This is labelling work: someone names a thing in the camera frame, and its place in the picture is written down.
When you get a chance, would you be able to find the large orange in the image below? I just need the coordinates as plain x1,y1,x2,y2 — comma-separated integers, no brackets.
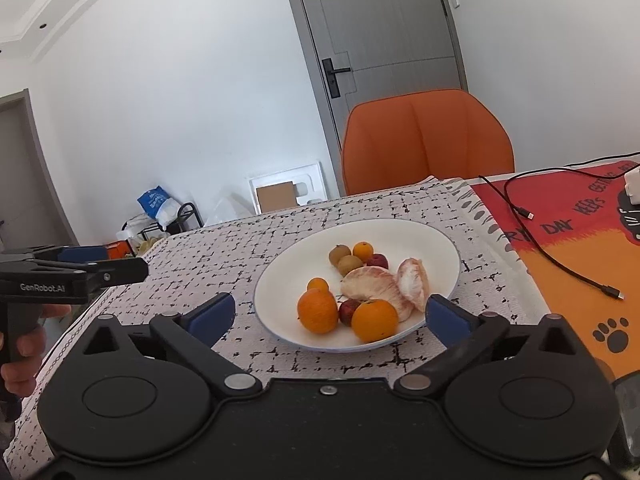
297,288,339,335
351,299,399,343

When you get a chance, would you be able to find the black cable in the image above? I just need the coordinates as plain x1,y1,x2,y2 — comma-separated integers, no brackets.
503,151,640,220
478,175,626,302

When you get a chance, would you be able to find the orange chair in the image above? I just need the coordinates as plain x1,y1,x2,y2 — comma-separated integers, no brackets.
341,89,516,197

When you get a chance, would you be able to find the white plastic bag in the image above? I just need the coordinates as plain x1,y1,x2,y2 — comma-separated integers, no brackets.
119,214,152,242

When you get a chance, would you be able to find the white round plate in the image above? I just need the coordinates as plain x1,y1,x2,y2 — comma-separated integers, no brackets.
253,218,462,352

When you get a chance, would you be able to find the clear plastic sheet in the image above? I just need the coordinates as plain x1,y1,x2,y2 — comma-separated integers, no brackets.
206,196,257,227

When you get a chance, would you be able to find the black wire rack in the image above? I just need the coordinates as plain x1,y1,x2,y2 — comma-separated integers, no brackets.
135,202,203,242

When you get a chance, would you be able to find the grey door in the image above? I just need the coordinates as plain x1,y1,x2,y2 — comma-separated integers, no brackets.
277,0,471,196

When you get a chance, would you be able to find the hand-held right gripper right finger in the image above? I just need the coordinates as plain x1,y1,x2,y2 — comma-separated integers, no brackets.
394,294,596,396

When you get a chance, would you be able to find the peeled pomelo segment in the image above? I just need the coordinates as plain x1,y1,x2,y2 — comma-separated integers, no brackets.
396,257,431,313
340,266,413,322

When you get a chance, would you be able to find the black door handle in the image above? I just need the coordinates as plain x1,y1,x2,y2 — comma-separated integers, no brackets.
321,58,352,99

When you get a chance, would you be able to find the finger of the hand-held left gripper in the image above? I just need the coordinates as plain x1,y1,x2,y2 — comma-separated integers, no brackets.
0,244,124,267
75,256,150,289

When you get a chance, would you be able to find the red printed mat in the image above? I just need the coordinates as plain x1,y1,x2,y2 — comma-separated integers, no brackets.
470,160,640,386

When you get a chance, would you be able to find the brown cardboard box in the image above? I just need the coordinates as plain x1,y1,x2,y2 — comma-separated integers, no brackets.
256,181,297,213

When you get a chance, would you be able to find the white foam packaging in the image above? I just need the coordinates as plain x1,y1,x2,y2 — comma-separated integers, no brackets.
245,161,327,215

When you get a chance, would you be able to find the blue and white bag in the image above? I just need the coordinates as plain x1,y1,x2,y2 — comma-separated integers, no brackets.
137,186,181,226

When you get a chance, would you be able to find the white patterned tablecloth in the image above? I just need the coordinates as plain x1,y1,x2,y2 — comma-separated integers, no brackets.
10,176,551,480

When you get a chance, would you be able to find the person's left hand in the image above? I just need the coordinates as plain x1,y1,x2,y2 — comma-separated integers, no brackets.
0,304,72,397

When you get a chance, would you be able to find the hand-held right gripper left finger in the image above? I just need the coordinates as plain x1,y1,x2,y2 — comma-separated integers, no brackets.
82,292,262,397

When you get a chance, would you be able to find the grey door frame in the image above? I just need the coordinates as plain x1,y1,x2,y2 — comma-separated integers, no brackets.
0,89,80,252

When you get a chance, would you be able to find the white charger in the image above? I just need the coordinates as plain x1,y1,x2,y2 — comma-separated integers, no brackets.
621,160,640,207

